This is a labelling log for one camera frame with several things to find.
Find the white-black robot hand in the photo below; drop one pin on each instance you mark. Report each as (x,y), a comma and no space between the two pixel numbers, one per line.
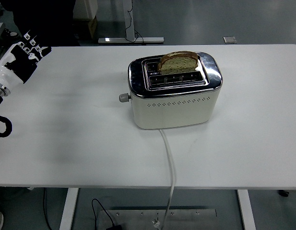
(23,64)

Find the grey toaster lever knob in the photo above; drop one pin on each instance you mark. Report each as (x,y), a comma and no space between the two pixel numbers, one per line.
(123,97)

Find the cream toaster with chrome top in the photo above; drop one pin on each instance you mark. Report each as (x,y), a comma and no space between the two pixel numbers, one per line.
(176,110)

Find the person's black-white shoe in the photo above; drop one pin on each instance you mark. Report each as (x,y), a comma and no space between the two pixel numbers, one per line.
(12,34)

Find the person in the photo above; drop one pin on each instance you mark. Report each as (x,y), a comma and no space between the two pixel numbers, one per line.
(47,21)

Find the brown cardboard box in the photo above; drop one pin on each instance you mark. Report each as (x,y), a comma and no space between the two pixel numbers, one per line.
(90,27)

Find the white box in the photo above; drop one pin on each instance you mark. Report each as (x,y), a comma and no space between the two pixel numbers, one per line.
(86,9)

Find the silver desk stand with foot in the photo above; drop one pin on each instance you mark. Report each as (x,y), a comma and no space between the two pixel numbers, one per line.
(128,19)

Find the white table leg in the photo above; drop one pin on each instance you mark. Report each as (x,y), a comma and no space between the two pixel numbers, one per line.
(246,208)
(68,208)

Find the brown bread slice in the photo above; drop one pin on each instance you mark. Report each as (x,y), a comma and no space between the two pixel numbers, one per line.
(177,64)

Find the grey floor socket plate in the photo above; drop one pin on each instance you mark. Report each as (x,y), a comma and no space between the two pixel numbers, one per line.
(229,39)

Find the grey metal plate with screws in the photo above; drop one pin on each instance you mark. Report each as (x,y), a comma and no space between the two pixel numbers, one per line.
(186,219)

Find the black caster wheel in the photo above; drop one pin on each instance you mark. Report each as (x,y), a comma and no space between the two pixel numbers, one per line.
(284,193)

